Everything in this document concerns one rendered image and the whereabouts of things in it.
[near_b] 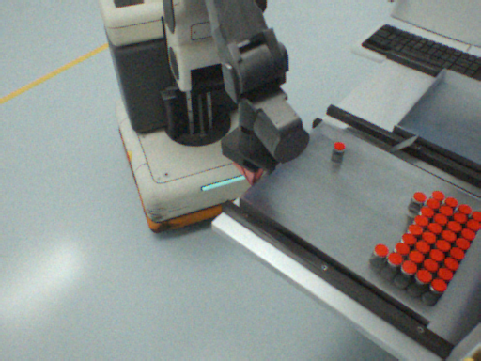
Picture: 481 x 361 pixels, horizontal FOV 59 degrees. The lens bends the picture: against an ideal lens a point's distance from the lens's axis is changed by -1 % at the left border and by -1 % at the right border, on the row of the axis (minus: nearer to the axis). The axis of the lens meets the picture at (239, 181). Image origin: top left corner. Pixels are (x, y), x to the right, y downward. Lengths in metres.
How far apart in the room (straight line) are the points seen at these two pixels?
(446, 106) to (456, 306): 0.48
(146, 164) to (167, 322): 0.60
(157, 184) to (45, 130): 0.98
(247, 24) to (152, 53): 1.04
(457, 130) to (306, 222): 0.41
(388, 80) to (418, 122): 0.16
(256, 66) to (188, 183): 1.08
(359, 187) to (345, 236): 0.12
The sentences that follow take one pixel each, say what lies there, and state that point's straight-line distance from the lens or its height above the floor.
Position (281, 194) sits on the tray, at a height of 0.88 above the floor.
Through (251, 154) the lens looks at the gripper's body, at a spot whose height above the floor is 0.99.
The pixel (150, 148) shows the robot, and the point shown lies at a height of 0.28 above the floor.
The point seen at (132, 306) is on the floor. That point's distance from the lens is 1.67.
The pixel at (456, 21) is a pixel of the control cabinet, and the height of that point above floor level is 0.86.
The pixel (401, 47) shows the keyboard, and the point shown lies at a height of 0.83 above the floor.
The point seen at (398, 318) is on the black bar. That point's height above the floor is 0.90.
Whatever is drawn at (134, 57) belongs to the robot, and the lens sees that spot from 1.59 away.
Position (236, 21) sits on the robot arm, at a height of 1.20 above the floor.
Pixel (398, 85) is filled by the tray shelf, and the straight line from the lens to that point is 1.08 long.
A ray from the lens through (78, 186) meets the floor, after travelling 2.08.
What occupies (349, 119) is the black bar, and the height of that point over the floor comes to 0.90.
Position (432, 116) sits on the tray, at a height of 0.88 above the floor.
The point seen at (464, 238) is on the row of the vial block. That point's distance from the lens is 0.74.
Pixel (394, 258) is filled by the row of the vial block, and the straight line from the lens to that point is 0.68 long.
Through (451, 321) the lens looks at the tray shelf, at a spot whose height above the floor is 0.88.
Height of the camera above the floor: 1.47
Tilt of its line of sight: 48 degrees down
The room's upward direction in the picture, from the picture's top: straight up
